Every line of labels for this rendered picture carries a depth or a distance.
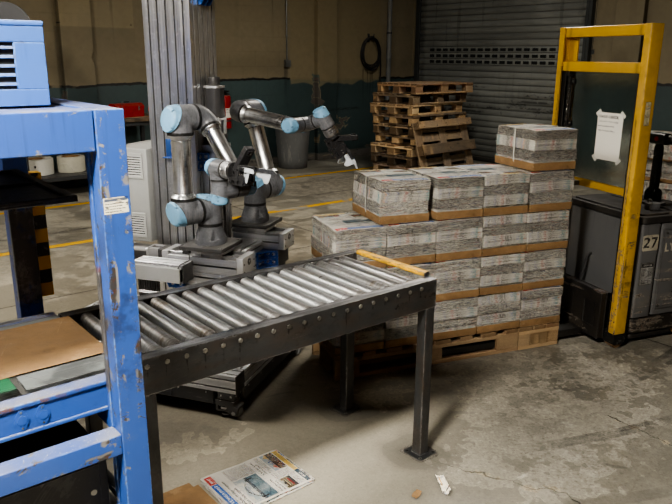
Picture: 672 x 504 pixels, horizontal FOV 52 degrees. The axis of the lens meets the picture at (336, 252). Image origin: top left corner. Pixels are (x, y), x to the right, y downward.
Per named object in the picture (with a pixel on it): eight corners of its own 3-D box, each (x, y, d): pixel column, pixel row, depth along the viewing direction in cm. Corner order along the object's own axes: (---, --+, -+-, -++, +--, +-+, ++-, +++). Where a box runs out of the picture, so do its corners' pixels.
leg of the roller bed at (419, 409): (419, 446, 309) (426, 303, 291) (429, 452, 305) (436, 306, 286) (410, 451, 306) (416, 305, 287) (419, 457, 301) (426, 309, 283)
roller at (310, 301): (261, 284, 291) (261, 272, 290) (331, 315, 256) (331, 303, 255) (251, 286, 288) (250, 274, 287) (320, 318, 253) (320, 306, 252)
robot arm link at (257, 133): (256, 201, 379) (231, 102, 374) (274, 197, 391) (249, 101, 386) (273, 197, 372) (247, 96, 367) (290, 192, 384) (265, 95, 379)
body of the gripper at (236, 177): (257, 187, 281) (239, 183, 289) (259, 165, 279) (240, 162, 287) (242, 186, 275) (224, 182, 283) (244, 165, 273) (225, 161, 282)
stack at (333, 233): (310, 353, 405) (310, 214, 383) (482, 327, 446) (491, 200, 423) (334, 381, 370) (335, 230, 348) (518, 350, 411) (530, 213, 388)
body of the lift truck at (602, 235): (553, 307, 483) (564, 194, 461) (616, 298, 502) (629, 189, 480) (627, 344, 421) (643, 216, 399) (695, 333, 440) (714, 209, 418)
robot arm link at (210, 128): (204, 113, 322) (251, 200, 310) (183, 114, 314) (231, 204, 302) (214, 97, 314) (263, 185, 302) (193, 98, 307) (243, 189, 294)
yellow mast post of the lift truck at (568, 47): (535, 295, 478) (559, 27, 430) (546, 294, 481) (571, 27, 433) (543, 299, 470) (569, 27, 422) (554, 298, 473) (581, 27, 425)
